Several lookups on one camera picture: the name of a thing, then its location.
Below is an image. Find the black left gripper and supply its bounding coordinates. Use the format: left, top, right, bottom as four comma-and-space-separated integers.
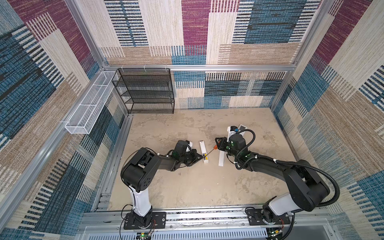
179, 149, 203, 167

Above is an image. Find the orange handled screwdriver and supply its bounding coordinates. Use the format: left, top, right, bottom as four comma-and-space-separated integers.
203, 145, 218, 158

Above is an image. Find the white battery cover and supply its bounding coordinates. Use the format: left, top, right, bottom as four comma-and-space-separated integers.
218, 151, 226, 167

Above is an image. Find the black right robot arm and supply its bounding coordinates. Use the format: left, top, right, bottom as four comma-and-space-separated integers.
215, 134, 331, 224

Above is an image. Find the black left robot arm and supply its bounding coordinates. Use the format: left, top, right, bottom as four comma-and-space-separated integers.
120, 140, 205, 218

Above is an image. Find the white remote with grey screen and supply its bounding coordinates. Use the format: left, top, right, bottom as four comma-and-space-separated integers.
238, 125, 247, 132

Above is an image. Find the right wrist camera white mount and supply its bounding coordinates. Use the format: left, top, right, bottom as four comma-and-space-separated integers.
227, 126, 239, 141

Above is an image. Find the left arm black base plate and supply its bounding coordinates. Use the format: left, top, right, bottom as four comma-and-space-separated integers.
123, 211, 167, 230

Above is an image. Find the aluminium front rail frame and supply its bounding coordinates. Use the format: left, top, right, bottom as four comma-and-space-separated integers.
75, 205, 342, 240

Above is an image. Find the black wire mesh shelf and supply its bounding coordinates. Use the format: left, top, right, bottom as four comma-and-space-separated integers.
112, 68, 175, 114

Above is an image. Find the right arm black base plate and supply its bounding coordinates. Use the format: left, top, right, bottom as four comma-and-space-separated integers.
245, 207, 291, 226

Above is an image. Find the black corrugated cable conduit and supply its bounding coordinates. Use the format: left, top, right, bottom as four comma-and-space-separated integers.
233, 128, 341, 208

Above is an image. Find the white wire mesh basket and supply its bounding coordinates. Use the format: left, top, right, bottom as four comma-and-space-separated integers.
65, 71, 115, 135

